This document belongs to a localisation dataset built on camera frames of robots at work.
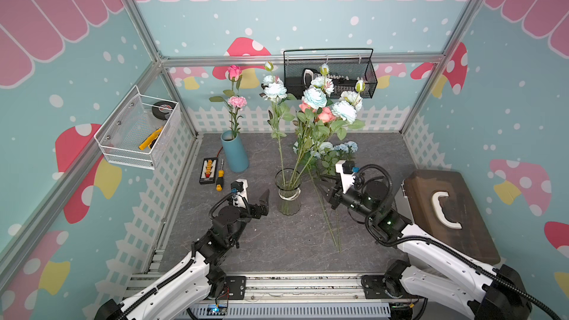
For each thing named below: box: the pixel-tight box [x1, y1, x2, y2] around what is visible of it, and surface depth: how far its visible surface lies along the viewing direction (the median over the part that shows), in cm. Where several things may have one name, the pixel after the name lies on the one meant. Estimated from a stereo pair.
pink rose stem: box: [208, 65, 243, 138], surface depth 85 cm
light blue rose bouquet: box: [291, 63, 366, 190], surface depth 68 cm
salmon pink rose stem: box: [298, 101, 336, 123], surface depth 70 cm
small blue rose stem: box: [259, 60, 297, 188], surface depth 73 cm
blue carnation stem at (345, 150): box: [334, 140, 359, 161], surface depth 111 cm
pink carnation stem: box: [228, 95, 248, 138], surface depth 87 cm
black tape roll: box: [151, 100, 177, 120], surface depth 82 cm
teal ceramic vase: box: [220, 130, 250, 174], surface depth 96 cm
